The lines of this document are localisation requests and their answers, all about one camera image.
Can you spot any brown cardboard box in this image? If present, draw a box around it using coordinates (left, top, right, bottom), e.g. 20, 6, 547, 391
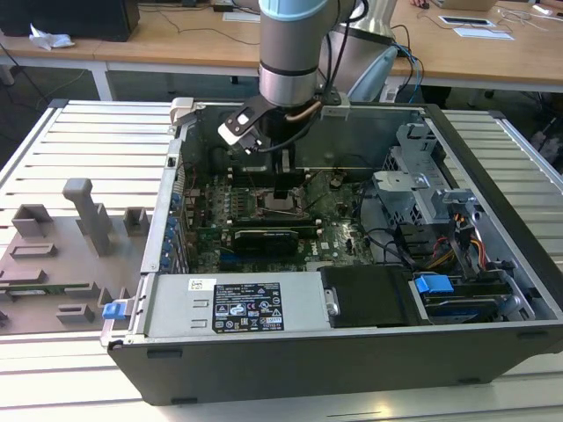
433, 0, 498, 12

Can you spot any black computer box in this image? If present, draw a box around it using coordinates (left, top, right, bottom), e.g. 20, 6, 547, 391
0, 0, 141, 43

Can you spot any green RAM stick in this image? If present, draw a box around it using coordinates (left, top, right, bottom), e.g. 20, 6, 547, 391
0, 283, 91, 301

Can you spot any blue disk carrier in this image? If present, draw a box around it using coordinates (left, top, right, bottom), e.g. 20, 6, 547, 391
413, 273, 485, 324

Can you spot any crumpled white paper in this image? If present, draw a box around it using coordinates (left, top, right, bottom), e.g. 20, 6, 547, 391
28, 22, 75, 49

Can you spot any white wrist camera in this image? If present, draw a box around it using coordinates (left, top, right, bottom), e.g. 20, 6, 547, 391
217, 98, 270, 155

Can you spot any metal socket cover frame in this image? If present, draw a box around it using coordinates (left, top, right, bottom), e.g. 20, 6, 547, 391
262, 200, 308, 220

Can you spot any blue expansion slot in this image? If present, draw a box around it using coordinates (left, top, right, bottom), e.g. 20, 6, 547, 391
218, 251, 241, 272

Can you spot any CPU socket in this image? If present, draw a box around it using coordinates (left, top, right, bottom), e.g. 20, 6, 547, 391
252, 187, 310, 221

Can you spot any wooden desk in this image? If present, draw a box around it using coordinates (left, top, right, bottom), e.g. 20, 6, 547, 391
0, 0, 563, 102

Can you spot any blue cable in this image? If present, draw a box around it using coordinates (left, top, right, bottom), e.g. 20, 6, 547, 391
395, 43, 426, 91

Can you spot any red yellow wire bundle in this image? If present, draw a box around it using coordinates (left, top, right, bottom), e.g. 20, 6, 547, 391
433, 210, 489, 272

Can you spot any white framed tablet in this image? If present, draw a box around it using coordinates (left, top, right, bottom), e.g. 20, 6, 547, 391
438, 15, 498, 28

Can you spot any silver power supply unit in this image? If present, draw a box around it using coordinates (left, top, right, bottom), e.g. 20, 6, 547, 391
144, 272, 331, 338

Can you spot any silver metal drive cage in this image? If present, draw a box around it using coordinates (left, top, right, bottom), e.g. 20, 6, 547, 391
371, 122, 485, 247

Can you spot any black RAM slot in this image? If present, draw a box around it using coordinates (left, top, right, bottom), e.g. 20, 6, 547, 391
229, 176, 311, 187
229, 168, 310, 179
229, 223, 319, 234
229, 217, 318, 227

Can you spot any pale blue paper sheet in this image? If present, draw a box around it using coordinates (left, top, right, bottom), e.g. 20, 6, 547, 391
454, 26, 515, 41

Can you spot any grey case release handle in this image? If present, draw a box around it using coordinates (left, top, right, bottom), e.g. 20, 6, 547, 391
169, 97, 197, 128

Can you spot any green motherboard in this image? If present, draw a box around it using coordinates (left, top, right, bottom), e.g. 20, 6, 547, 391
182, 169, 397, 273

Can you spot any black internal cable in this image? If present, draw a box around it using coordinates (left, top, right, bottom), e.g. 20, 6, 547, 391
358, 179, 419, 269

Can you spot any grey parts rack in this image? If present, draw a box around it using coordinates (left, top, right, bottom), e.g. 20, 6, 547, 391
0, 178, 153, 338

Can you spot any black open PC case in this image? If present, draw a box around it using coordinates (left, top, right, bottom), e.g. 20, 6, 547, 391
99, 98, 563, 408

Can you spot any black graphics card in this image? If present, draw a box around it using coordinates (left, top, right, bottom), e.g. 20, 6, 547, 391
232, 228, 300, 257

